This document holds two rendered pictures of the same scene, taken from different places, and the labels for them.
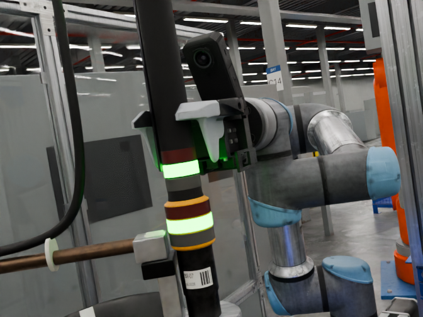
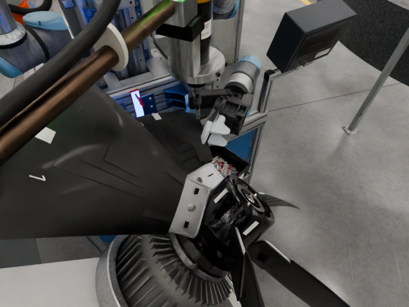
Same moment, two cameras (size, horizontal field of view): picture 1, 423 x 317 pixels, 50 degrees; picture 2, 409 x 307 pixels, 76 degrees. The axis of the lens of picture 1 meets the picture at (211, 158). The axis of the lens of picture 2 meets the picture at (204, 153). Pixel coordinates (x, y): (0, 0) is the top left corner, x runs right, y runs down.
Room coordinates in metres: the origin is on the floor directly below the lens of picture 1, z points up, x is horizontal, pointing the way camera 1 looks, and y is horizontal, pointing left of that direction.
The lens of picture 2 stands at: (0.30, 0.29, 1.64)
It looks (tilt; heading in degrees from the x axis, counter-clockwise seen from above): 51 degrees down; 294
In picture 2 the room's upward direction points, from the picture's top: straight up
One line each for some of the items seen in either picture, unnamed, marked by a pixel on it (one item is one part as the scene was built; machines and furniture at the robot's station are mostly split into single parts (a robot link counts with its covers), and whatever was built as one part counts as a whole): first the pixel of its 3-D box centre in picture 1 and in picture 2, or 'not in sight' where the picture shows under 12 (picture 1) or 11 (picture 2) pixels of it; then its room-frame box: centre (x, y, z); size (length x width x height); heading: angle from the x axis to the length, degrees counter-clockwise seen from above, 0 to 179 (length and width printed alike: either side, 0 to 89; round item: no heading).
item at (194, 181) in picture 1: (183, 182); not in sight; (0.43, 0.03, 1.60); 0.03 x 0.03 x 0.01
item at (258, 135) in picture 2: not in sight; (248, 172); (0.42, -0.61, 0.39); 0.04 x 0.04 x 0.78; 55
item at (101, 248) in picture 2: not in sight; (102, 251); (0.91, 0.10, 0.39); 0.04 x 0.04 x 0.78; 55
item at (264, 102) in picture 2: not in sight; (265, 92); (0.42, -0.61, 0.96); 0.03 x 0.03 x 0.20; 55
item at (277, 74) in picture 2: not in sight; (289, 67); (0.37, -0.69, 1.04); 0.24 x 0.03 x 0.03; 55
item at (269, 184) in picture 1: (283, 187); not in sight; (0.68, -0.10, 1.54); 0.11 x 0.08 x 0.11; 80
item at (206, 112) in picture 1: (207, 132); not in sight; (0.43, 0.00, 1.64); 0.09 x 0.03 x 0.06; 165
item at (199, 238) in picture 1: (192, 234); not in sight; (0.43, 0.03, 1.55); 0.04 x 0.04 x 0.01
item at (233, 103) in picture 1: (220, 109); not in sight; (0.48, -0.02, 1.66); 0.09 x 0.05 x 0.02; 165
